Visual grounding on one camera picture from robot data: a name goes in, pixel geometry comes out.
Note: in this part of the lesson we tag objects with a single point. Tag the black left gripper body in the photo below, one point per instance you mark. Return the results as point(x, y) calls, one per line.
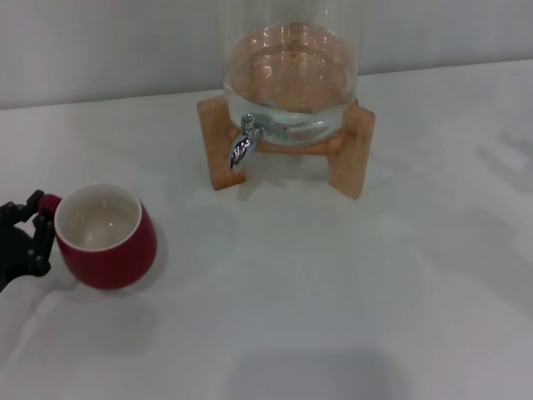
point(12, 254)

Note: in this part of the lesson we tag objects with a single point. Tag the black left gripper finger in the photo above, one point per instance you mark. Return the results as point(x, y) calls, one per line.
point(42, 250)
point(18, 210)

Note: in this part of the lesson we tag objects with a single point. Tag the red ceramic cup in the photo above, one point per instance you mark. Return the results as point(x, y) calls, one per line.
point(125, 258)

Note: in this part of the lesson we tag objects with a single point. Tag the silver metal faucet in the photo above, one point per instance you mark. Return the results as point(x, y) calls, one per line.
point(242, 143)

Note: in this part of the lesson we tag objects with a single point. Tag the glass water dispenser jar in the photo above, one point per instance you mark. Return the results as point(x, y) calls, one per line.
point(291, 62)

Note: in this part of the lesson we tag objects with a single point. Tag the wooden dispenser stand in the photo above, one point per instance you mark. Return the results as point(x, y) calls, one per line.
point(352, 158)

